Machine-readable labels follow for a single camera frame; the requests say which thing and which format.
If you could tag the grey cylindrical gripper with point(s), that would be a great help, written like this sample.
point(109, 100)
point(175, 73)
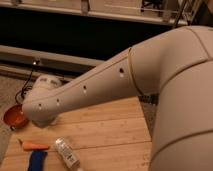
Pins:
point(44, 123)

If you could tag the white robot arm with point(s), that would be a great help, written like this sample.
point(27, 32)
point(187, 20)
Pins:
point(174, 68)

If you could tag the red bowl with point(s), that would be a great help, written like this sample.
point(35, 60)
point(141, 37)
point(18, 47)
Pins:
point(15, 118)

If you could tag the orange carrot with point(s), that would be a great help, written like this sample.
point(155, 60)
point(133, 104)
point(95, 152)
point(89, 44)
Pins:
point(28, 146)

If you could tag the white bottle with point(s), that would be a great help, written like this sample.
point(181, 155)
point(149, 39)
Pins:
point(66, 153)

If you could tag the blue cloth object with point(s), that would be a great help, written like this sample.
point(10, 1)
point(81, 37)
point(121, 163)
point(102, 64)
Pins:
point(36, 160)

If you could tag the metal pole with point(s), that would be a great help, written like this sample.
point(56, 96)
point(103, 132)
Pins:
point(178, 16)

